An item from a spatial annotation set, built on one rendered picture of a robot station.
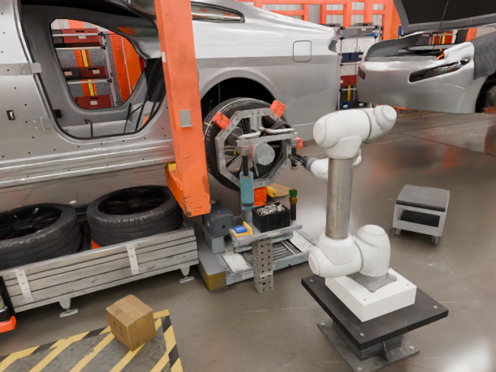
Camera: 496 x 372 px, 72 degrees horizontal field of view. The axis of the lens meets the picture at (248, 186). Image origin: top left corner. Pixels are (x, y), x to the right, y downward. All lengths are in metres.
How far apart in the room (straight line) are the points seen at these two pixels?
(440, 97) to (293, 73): 2.04
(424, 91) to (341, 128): 3.11
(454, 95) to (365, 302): 3.13
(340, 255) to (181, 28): 1.39
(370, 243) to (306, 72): 1.67
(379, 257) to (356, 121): 0.66
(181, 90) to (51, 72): 2.41
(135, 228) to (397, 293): 1.59
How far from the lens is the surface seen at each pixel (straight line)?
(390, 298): 1.76
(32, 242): 2.41
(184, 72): 1.99
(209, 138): 2.27
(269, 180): 2.42
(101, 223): 2.43
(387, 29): 6.59
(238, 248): 2.56
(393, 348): 2.06
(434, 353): 2.13
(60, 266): 2.36
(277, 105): 2.33
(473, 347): 2.24
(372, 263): 1.69
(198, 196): 2.14
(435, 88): 4.38
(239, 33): 2.67
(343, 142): 1.35
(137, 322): 2.03
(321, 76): 2.99
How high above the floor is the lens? 1.44
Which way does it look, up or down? 21 degrees down
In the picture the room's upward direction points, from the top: 3 degrees counter-clockwise
